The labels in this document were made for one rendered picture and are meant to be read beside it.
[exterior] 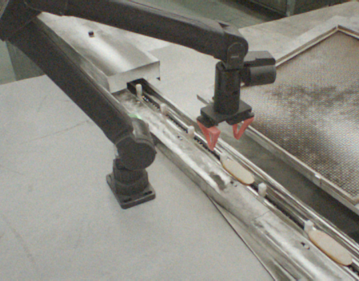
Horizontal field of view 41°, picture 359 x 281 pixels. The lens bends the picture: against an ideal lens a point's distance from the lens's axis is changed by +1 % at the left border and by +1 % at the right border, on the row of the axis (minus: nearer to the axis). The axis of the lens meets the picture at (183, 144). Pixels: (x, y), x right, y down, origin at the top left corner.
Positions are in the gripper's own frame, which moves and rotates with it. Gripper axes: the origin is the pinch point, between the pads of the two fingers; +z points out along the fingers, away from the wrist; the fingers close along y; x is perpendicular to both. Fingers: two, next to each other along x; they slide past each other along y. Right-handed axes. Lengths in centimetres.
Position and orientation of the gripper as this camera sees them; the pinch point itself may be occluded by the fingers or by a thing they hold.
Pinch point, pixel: (224, 140)
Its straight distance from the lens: 110.9
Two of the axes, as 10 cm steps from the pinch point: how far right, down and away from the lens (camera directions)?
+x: -5.6, -4.9, 6.7
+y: 8.3, -3.3, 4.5
